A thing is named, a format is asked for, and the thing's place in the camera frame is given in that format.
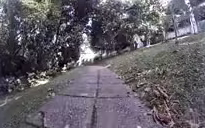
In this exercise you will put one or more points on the pale pole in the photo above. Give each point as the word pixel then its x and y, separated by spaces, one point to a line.
pixel 192 18

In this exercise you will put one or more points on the leaf-strewn grass slope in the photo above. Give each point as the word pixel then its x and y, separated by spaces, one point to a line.
pixel 176 66

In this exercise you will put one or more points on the pale concrete slab path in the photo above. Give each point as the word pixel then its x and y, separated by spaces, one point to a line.
pixel 106 86

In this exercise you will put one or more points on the dense wood of trees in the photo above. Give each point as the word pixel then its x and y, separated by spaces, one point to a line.
pixel 33 36

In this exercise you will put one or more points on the leaf-strewn grass verge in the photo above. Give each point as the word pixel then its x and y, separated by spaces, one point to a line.
pixel 20 100

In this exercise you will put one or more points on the row of trees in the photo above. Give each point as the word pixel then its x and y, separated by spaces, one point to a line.
pixel 123 23

